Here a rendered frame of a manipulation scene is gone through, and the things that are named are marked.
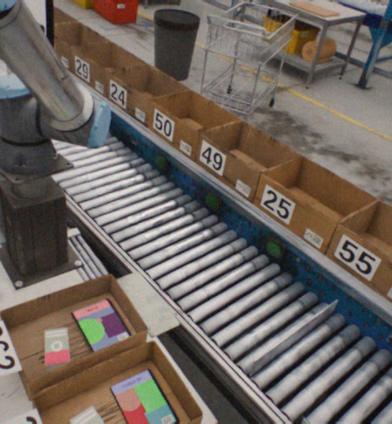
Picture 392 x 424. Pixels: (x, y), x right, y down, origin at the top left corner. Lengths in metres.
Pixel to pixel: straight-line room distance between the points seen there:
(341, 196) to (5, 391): 1.49
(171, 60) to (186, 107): 2.81
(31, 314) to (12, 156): 0.52
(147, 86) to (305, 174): 1.22
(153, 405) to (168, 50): 4.41
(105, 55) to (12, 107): 1.79
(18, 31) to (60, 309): 0.98
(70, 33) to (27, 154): 2.07
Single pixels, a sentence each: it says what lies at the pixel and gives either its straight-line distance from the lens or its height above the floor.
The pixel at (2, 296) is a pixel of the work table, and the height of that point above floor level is 0.75.
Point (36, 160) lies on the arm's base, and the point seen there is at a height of 1.24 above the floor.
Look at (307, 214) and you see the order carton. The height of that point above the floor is 1.00.
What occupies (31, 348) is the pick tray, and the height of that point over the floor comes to 0.76.
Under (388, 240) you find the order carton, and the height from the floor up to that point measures 0.91.
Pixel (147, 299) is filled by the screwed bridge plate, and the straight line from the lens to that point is 1.76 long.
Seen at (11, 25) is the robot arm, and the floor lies 1.75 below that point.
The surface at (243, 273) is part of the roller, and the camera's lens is 1.94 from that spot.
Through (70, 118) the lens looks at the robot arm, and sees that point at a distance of 1.38.
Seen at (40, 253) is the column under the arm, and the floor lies 0.85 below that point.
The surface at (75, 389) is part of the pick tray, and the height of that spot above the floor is 0.78.
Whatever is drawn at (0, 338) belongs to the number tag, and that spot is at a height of 0.86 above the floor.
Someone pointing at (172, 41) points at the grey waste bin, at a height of 0.44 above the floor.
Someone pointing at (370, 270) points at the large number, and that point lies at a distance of 1.84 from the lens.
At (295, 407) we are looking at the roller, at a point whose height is 0.75.
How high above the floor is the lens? 2.07
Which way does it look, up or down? 37 degrees down
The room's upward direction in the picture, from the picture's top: 9 degrees clockwise
